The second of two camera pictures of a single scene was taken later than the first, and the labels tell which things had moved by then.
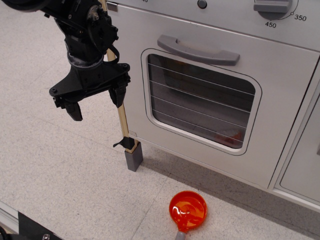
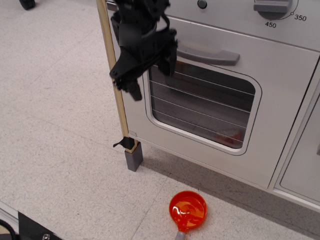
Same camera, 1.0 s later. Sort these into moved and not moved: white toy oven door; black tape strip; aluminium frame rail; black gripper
Moved: black gripper
Not moved: white toy oven door; black tape strip; aluminium frame rail
